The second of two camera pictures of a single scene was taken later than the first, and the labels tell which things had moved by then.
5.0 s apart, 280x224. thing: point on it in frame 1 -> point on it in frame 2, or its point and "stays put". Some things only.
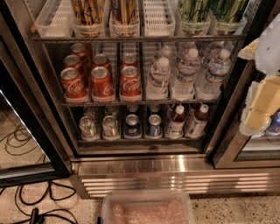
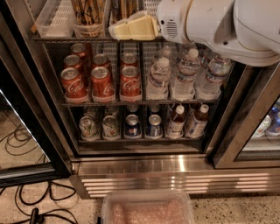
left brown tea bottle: x=177 y=124 stays put
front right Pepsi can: x=154 y=129 stays put
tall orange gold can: x=124 y=13 stays put
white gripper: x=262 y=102 -> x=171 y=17
